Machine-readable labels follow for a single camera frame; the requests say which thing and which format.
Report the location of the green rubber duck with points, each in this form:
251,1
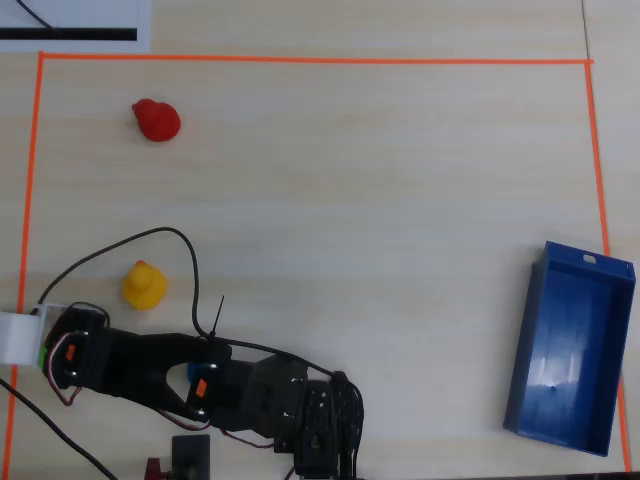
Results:
42,357

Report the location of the yellow rubber duck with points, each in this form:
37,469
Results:
145,287

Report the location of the blue rubber duck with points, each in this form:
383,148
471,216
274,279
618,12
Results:
193,371

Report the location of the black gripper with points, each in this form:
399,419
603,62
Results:
86,334

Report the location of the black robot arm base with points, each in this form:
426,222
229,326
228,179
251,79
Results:
320,450

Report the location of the long horizontal orange tape strip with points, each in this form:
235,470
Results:
320,60

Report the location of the red rubber duck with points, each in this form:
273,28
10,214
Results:
159,121

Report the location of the blue plastic box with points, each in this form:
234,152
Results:
565,360

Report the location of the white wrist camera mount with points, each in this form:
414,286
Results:
20,335

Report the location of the white paper sheet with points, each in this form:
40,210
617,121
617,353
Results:
75,15

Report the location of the black table clamp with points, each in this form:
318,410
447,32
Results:
190,452

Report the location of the black zip tie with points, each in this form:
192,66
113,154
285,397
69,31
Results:
218,312

